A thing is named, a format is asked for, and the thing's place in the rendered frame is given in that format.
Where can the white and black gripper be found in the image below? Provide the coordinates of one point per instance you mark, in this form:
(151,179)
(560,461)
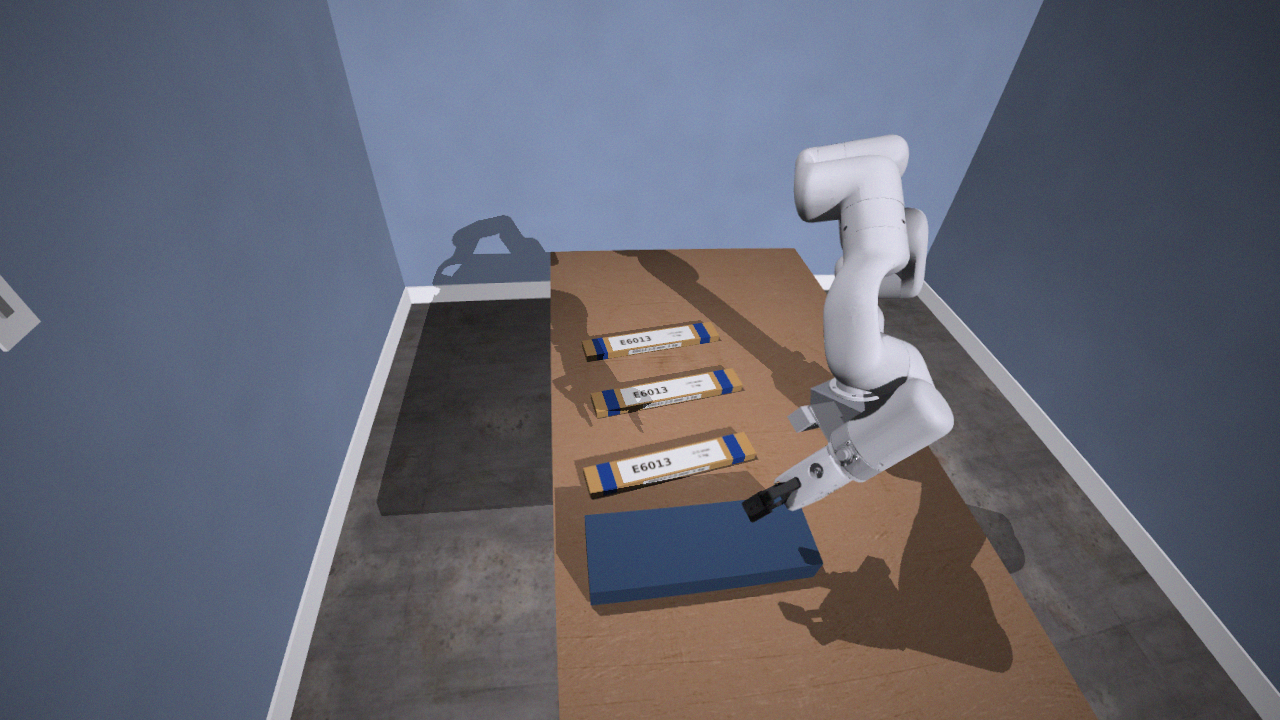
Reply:
(817,475)

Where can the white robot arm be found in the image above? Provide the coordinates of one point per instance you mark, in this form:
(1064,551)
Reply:
(865,194)

